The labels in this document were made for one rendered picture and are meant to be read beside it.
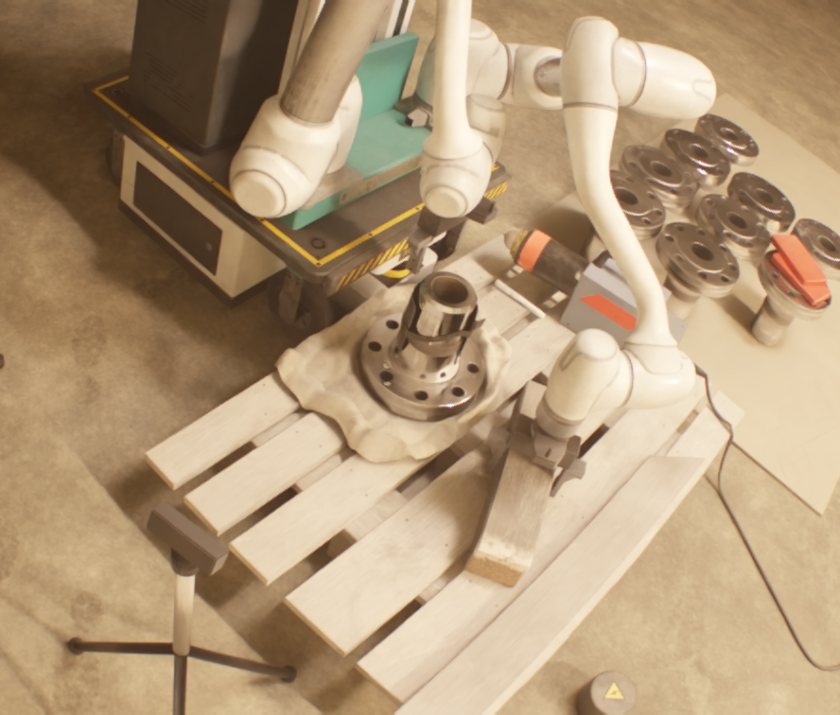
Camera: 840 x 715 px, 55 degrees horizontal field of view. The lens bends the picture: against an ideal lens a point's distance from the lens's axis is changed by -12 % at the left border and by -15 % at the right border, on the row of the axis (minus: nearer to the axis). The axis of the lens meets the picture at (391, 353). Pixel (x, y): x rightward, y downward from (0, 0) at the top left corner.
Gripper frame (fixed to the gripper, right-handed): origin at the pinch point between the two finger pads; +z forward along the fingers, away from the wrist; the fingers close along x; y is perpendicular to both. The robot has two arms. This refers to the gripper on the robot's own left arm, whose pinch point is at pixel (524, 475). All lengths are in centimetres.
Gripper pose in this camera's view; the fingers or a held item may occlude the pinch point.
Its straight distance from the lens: 180.0
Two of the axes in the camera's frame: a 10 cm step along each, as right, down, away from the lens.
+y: 2.9, -6.5, 7.0
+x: -9.3, -3.7, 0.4
